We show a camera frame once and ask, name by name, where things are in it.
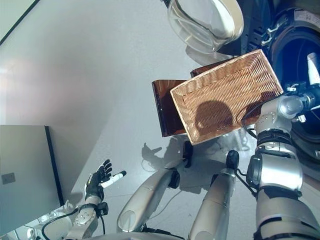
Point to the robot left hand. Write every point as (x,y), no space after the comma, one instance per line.
(96,182)

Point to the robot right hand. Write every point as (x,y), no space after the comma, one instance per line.
(313,95)

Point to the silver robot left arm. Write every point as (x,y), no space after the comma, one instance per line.
(83,217)

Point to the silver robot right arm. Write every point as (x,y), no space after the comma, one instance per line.
(275,170)

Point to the dark grey washing machine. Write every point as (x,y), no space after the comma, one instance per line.
(287,62)

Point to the white floor equipment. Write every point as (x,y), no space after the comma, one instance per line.
(58,217)

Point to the grey cabinet with black edge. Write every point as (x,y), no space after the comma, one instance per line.
(25,162)

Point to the silver robot torso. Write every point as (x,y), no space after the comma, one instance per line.
(150,237)

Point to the grey socket plate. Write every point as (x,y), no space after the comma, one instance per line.
(8,178)

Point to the brown wicker basket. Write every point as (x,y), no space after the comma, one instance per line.
(225,82)

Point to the brown glossy stool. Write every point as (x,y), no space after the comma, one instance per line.
(167,107)

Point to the silver robot right leg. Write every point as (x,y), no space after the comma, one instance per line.
(215,200)

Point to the round glass washer door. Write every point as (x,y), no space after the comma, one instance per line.
(200,25)

